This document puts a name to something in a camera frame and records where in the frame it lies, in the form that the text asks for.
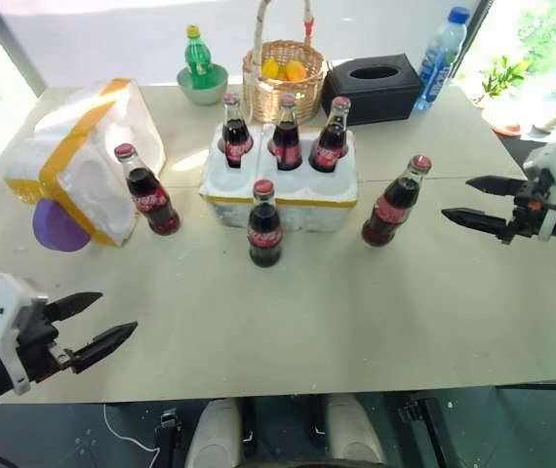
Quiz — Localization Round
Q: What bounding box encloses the blue water bottle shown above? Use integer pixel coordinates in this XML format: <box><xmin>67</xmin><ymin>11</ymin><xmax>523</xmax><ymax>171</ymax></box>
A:
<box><xmin>413</xmin><ymin>5</ymin><xmax>470</xmax><ymax>113</ymax></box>

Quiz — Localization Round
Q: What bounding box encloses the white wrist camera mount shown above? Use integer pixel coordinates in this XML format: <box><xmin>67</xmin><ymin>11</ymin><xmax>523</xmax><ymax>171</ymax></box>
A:
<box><xmin>0</xmin><ymin>273</ymin><xmax>49</xmax><ymax>397</ymax></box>
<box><xmin>523</xmin><ymin>140</ymin><xmax>556</xmax><ymax>243</ymax></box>

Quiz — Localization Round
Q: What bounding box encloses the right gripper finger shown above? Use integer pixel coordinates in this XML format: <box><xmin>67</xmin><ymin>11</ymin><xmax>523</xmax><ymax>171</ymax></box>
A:
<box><xmin>465</xmin><ymin>175</ymin><xmax>529</xmax><ymax>199</ymax></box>
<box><xmin>440</xmin><ymin>207</ymin><xmax>511</xmax><ymax>240</ymax></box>

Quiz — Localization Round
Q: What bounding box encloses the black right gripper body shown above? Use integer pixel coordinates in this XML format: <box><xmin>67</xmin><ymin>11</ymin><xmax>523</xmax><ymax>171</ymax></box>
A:
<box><xmin>503</xmin><ymin>176</ymin><xmax>553</xmax><ymax>246</ymax></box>

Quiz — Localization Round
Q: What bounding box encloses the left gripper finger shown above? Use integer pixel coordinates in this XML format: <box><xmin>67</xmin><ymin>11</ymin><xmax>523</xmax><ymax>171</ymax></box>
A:
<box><xmin>69</xmin><ymin>321</ymin><xmax>139</xmax><ymax>375</ymax></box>
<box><xmin>44</xmin><ymin>292</ymin><xmax>104</xmax><ymax>324</ymax></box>

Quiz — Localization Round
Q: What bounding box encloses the green potted plant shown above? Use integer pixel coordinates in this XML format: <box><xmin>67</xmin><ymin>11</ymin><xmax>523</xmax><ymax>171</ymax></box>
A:
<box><xmin>472</xmin><ymin>55</ymin><xmax>534</xmax><ymax>106</ymax></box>

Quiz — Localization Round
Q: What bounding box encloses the glass cola bottle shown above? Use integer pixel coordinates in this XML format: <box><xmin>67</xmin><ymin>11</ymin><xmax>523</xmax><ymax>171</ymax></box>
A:
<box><xmin>307</xmin><ymin>96</ymin><xmax>353</xmax><ymax>174</ymax></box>
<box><xmin>270</xmin><ymin>94</ymin><xmax>304</xmax><ymax>173</ymax></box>
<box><xmin>113</xmin><ymin>142</ymin><xmax>182</xmax><ymax>237</ymax></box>
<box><xmin>248</xmin><ymin>178</ymin><xmax>285</xmax><ymax>269</ymax></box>
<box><xmin>361</xmin><ymin>154</ymin><xmax>433</xmax><ymax>249</ymax></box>
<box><xmin>219</xmin><ymin>93</ymin><xmax>256</xmax><ymax>170</ymax></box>

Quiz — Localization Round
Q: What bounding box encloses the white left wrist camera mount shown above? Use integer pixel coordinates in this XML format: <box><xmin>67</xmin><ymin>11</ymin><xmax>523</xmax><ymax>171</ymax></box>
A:
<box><xmin>0</xmin><ymin>273</ymin><xmax>49</xmax><ymax>397</ymax></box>

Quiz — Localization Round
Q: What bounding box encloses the black tissue box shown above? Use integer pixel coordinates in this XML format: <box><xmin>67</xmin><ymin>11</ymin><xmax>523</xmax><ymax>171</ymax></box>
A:
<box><xmin>320</xmin><ymin>52</ymin><xmax>423</xmax><ymax>126</ymax></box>

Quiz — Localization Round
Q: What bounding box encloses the black stand bracket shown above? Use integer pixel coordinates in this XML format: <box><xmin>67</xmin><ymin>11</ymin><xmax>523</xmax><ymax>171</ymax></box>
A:
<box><xmin>152</xmin><ymin>409</ymin><xmax>184</xmax><ymax>468</ymax></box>
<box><xmin>396</xmin><ymin>396</ymin><xmax>460</xmax><ymax>468</ymax></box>

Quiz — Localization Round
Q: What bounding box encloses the white floor cable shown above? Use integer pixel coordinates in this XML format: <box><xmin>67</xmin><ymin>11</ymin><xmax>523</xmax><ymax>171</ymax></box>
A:
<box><xmin>102</xmin><ymin>403</ymin><xmax>158</xmax><ymax>468</ymax></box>

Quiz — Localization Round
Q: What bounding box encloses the white rounded robot leg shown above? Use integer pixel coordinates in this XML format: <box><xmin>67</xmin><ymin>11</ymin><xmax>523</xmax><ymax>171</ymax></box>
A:
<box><xmin>184</xmin><ymin>398</ymin><xmax>241</xmax><ymax>468</ymax></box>
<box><xmin>326</xmin><ymin>393</ymin><xmax>382</xmax><ymax>468</ymax></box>

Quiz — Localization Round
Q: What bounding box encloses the wicker basket with handle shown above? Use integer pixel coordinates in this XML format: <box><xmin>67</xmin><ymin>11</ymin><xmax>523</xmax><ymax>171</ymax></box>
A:
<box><xmin>242</xmin><ymin>0</ymin><xmax>329</xmax><ymax>124</ymax></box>

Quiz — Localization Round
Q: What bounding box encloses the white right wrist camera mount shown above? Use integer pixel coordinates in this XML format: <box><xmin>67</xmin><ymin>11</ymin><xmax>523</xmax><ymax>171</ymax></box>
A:
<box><xmin>523</xmin><ymin>140</ymin><xmax>556</xmax><ymax>243</ymax></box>

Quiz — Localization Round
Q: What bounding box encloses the purple plastic bowl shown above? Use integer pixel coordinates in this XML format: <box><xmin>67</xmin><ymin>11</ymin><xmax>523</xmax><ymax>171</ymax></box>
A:
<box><xmin>31</xmin><ymin>198</ymin><xmax>92</xmax><ymax>254</ymax></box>

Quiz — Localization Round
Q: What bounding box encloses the green bowl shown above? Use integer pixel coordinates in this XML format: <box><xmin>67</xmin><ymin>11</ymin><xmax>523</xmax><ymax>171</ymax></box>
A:
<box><xmin>176</xmin><ymin>62</ymin><xmax>230</xmax><ymax>106</ymax></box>

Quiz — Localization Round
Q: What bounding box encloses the green bottle yellow cap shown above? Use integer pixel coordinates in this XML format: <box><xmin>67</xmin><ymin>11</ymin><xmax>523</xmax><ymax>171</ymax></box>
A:
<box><xmin>183</xmin><ymin>24</ymin><xmax>218</xmax><ymax>91</ymax></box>

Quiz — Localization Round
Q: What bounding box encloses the white foam box yellow tape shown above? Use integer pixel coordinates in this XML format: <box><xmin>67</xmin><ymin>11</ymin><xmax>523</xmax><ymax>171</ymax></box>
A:
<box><xmin>3</xmin><ymin>77</ymin><xmax>169</xmax><ymax>248</ymax></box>

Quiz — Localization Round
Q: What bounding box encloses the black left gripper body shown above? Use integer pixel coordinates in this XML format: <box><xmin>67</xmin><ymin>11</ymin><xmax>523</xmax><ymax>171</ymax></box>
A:
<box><xmin>13</xmin><ymin>298</ymin><xmax>83</xmax><ymax>385</ymax></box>

